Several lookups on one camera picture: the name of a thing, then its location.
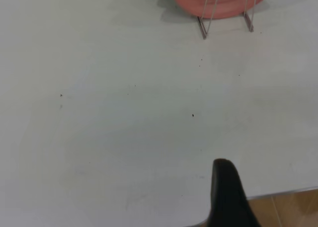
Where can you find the red plate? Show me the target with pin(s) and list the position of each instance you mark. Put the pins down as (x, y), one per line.
(188, 1)

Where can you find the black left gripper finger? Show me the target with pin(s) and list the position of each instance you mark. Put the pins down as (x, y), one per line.
(228, 199)

